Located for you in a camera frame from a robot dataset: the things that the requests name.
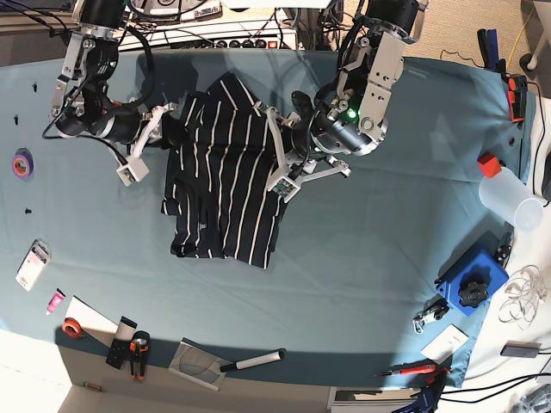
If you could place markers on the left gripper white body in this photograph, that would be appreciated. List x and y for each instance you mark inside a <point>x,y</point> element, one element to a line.
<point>294,169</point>

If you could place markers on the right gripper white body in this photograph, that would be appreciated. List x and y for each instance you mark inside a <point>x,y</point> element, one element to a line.
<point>135,169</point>

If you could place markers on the navy white striped t-shirt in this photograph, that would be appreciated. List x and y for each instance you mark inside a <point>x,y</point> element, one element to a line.
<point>221,157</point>

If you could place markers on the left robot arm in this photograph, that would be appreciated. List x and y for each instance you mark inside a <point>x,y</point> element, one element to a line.
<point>347,116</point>

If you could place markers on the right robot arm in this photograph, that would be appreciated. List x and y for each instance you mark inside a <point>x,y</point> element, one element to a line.
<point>81,108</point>

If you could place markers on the purple tape roll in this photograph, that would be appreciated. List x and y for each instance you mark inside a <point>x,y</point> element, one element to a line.
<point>22,164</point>

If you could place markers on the white packaged card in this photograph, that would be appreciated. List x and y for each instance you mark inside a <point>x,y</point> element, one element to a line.
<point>33,264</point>

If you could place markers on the teal table cloth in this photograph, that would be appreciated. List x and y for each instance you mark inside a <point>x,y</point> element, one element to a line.
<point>356,257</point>

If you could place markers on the pink tube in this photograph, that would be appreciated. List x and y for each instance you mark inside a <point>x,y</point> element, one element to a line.
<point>56,299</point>

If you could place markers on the black power strip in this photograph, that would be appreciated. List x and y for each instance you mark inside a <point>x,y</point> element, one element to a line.
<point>259,43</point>

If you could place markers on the black perforated plate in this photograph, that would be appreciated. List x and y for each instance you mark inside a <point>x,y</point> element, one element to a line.
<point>121,343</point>

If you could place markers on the white paper sheet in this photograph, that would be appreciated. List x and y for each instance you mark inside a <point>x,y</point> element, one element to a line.
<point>90,320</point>

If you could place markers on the orange tape roll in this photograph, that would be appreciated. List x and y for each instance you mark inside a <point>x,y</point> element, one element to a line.
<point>72,328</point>

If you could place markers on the orange black pliers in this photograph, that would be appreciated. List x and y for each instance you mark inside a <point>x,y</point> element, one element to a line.
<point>138,353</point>

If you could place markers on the silver carabiner pulley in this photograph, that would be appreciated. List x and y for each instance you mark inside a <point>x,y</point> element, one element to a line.
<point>434,312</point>

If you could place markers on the blue box with knob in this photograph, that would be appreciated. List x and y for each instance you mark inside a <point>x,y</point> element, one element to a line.
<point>471,281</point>

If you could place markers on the white small booklet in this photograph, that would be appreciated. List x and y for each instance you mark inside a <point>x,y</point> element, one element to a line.
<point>444,345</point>

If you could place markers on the red black screwdriver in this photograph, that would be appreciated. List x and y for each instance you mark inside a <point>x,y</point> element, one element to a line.
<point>421,369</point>

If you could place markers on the red black clamp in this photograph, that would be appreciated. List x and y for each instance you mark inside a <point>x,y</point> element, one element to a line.
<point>516,95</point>

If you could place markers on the grey flat device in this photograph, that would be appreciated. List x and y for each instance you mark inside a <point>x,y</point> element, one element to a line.
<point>520,350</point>

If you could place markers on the white cable ties bundle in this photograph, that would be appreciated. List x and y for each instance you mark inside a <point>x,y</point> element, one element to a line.
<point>525,292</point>

